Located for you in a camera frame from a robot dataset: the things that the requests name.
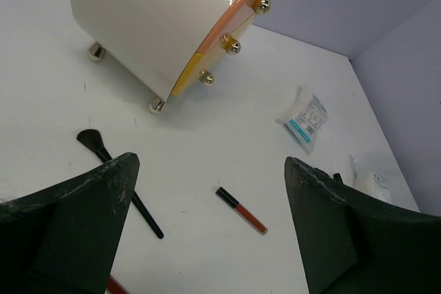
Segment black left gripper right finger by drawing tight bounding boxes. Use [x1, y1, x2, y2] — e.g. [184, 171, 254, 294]
[284, 157, 440, 293]

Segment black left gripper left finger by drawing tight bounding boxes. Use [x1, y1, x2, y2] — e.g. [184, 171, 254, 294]
[1, 153, 140, 293]

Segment black makeup brush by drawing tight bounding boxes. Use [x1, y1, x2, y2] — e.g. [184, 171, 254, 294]
[76, 129, 164, 239]

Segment cotton pad pack teal label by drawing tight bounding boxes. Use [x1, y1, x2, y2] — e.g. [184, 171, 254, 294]
[276, 85, 328, 155]

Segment cream round drawer organizer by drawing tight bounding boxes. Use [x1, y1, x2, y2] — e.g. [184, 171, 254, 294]
[70, 0, 271, 113]

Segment red lip gloss left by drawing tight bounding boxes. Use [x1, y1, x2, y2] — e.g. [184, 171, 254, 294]
[106, 276, 129, 294]

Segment red lip gloss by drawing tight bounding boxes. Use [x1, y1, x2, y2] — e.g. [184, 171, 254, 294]
[216, 187, 268, 235]
[106, 276, 129, 294]

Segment red lip gloss centre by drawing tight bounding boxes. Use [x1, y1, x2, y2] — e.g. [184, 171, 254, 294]
[216, 187, 268, 235]

